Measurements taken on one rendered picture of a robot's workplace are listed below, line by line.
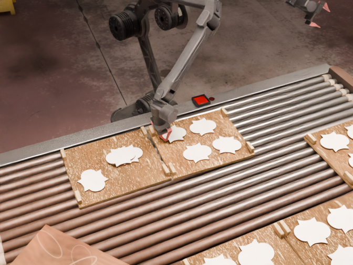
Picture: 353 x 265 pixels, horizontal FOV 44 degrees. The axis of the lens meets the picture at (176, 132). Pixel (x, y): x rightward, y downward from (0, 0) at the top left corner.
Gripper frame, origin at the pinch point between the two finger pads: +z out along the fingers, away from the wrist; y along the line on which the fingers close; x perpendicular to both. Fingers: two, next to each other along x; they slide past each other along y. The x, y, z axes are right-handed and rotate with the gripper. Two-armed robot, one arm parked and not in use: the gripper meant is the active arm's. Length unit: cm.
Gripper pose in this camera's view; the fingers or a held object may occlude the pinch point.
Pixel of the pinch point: (163, 135)
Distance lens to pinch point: 208.3
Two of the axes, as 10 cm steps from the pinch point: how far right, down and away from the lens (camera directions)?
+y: -4.0, -6.1, 6.8
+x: -9.1, 3.8, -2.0
